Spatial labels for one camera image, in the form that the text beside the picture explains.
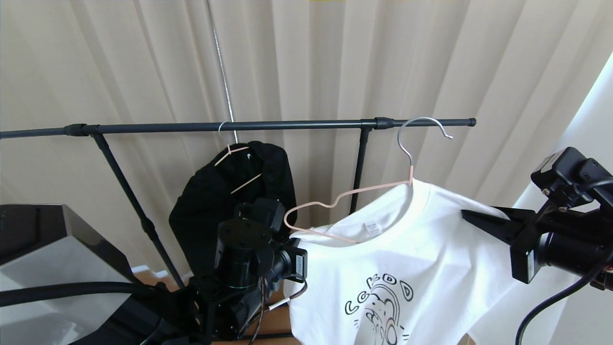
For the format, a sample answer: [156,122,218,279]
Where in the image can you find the black clothes rack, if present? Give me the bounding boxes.
[0,117,477,342]

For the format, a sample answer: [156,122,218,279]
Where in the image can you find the black shorts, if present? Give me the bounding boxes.
[169,141,297,278]

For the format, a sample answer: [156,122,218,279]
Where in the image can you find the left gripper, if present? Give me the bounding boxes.
[218,238,308,336]

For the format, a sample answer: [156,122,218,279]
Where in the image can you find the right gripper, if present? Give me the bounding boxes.
[461,207,613,284]

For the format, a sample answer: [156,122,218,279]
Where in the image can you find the white printed t-shirt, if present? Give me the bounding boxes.
[284,179,522,345]

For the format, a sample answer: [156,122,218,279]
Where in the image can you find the beige curtain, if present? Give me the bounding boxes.
[0,0,613,288]

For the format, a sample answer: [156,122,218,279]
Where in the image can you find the pink clothes hanger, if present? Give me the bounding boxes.
[214,122,263,195]
[284,116,454,243]

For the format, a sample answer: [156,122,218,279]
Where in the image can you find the black cable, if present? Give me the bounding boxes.
[515,261,611,345]
[0,281,156,307]

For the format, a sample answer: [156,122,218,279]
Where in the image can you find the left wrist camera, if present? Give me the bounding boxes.
[234,198,286,231]

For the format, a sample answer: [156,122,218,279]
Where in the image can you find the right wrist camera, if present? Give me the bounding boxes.
[527,147,613,226]

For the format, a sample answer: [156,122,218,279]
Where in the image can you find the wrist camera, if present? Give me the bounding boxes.
[234,198,286,231]
[527,147,613,226]

